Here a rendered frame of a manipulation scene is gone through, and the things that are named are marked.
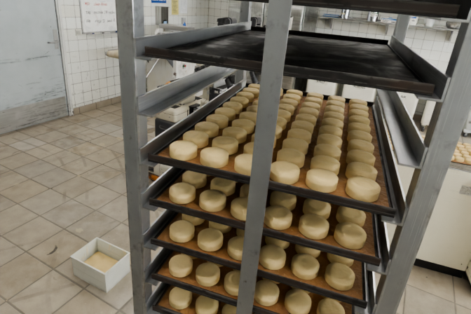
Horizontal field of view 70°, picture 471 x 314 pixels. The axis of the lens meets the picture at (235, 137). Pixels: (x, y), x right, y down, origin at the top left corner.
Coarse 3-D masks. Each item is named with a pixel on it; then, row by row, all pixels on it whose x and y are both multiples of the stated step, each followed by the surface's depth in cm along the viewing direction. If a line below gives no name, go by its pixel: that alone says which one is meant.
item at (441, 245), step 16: (400, 176) 231; (448, 176) 220; (464, 176) 217; (448, 192) 224; (464, 192) 220; (448, 208) 227; (464, 208) 224; (432, 224) 235; (448, 224) 231; (464, 224) 228; (432, 240) 239; (448, 240) 235; (464, 240) 231; (416, 256) 247; (432, 256) 243; (448, 256) 239; (464, 256) 235; (448, 272) 246
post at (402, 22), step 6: (402, 18) 91; (408, 18) 90; (396, 24) 92; (402, 24) 91; (408, 24) 91; (396, 30) 92; (402, 30) 92; (396, 36) 93; (402, 36) 92; (402, 42) 93
